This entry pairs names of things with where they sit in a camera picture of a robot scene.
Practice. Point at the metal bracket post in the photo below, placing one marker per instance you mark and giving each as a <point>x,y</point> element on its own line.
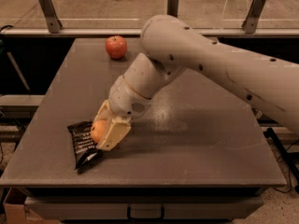
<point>52,21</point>
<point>172,7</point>
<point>249,25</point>

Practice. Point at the red apple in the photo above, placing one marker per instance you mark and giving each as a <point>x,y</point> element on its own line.
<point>116,47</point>

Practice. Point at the black rxbar chocolate wrapper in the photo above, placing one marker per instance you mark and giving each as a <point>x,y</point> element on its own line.
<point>83,145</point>

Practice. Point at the cardboard box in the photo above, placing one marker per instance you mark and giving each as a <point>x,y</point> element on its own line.
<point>17,213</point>

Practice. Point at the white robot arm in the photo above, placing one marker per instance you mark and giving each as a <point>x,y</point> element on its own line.
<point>169,46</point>

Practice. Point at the right metal bracket post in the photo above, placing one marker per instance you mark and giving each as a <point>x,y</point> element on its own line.
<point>249,25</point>

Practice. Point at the grey drawer with handle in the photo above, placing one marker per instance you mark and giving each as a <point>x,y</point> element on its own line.
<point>198,208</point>

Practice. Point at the metal rail beam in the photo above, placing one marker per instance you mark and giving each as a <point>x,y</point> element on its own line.
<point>231,33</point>

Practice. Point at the orange fruit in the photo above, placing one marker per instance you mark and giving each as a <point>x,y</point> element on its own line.
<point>97,130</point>

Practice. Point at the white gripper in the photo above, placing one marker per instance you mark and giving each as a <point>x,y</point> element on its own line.
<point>127,97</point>

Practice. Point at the middle metal bracket post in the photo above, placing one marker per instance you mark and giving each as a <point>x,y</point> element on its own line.
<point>172,7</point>

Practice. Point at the left metal bracket post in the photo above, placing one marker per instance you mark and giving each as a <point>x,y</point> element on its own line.
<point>52,21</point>

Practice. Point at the black stand leg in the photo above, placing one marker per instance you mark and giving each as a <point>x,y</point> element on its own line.
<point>291,158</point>

